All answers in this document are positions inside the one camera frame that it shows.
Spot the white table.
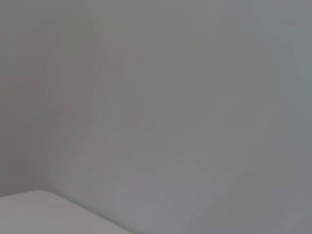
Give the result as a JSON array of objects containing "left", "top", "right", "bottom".
[{"left": 0, "top": 189, "right": 134, "bottom": 234}]

